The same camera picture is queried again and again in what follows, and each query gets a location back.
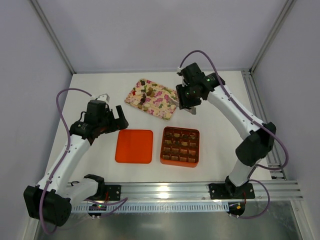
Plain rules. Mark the floral tray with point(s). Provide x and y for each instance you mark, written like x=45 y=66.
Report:
x=153 y=98

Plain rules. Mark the slotted cable duct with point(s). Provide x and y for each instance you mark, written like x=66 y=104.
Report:
x=152 y=207

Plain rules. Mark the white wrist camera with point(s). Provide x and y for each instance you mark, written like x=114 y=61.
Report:
x=179 y=68
x=103 y=97

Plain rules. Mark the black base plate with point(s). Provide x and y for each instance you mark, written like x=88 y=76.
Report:
x=223 y=191
x=112 y=192

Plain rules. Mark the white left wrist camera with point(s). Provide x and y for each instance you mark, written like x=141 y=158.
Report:
x=103 y=97

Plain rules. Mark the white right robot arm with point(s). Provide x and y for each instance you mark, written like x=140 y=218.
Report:
x=257 y=136

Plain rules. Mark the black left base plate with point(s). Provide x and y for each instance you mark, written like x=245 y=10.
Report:
x=112 y=192

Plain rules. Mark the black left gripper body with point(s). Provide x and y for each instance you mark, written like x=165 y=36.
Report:
x=113 y=121

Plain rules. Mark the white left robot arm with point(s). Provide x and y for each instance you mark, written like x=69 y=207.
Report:
x=51 y=200

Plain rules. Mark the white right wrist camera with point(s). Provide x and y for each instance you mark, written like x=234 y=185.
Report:
x=179 y=68

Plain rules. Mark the orange box lid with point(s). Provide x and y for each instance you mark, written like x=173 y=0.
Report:
x=134 y=146

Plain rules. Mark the metal tongs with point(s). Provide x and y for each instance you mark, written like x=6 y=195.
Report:
x=191 y=110

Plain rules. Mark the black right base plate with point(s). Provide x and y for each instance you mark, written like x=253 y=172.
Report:
x=223 y=191

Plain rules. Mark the aluminium front rail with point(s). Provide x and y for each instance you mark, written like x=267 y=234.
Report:
x=276 y=190

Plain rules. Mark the orange chocolate box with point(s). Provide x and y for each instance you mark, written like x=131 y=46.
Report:
x=173 y=153

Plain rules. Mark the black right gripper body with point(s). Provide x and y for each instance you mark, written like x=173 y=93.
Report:
x=186 y=100

